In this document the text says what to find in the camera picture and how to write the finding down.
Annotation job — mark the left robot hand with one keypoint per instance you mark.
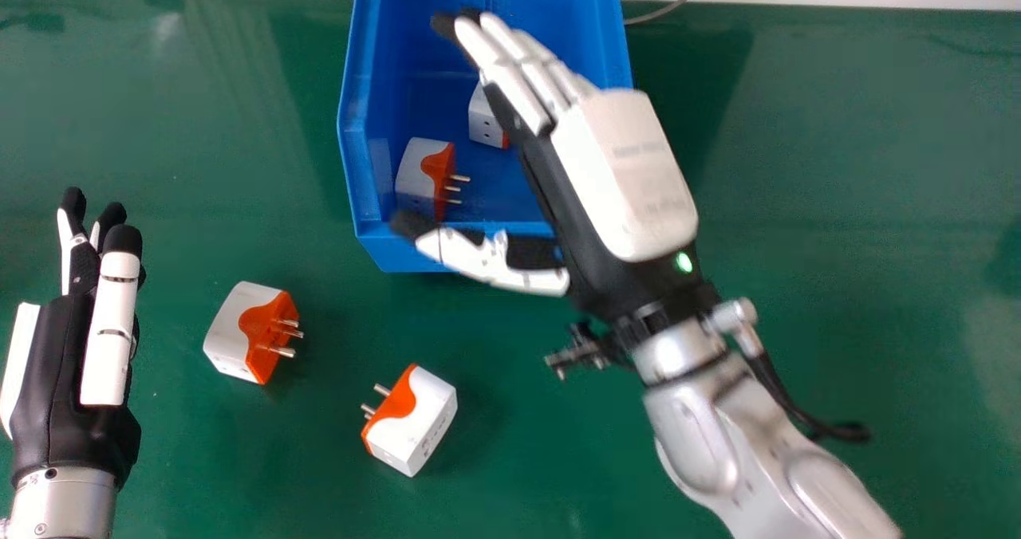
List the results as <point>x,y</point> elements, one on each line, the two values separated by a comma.
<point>80,348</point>

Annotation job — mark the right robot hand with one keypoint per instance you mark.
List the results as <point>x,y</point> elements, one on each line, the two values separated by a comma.
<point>622,180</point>

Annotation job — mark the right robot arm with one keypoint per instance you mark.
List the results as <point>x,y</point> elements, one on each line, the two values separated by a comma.
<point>742,443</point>

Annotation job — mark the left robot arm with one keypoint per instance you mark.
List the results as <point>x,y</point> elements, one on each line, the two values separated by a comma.
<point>56,507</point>

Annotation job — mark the white-and-orange plug adapter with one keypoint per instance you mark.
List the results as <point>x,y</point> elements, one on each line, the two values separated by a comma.
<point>251,332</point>
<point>427,176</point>
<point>485,120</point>
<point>411,421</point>

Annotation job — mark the blue plastic bin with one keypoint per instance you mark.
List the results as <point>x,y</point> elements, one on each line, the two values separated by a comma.
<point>399,92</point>

